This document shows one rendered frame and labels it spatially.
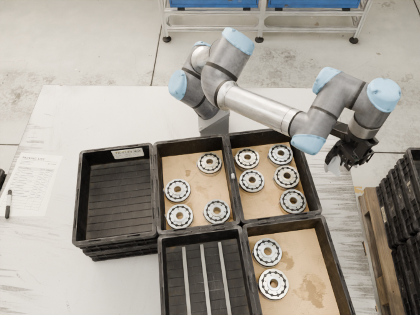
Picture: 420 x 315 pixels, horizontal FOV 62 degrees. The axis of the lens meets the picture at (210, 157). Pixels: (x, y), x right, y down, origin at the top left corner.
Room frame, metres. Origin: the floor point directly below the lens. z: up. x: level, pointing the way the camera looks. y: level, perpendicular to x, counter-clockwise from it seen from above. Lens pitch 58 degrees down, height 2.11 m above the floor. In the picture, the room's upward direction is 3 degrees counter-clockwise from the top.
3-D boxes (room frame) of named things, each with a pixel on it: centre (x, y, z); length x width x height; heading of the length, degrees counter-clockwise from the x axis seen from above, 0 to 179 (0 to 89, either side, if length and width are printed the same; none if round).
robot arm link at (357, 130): (0.54, -0.41, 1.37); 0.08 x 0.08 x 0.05
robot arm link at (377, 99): (0.54, -0.41, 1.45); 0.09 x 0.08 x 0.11; 53
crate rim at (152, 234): (0.60, 0.37, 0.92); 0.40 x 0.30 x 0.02; 5
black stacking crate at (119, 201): (0.60, 0.37, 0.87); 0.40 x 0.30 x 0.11; 5
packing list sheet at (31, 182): (0.78, 0.84, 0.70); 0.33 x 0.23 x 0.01; 175
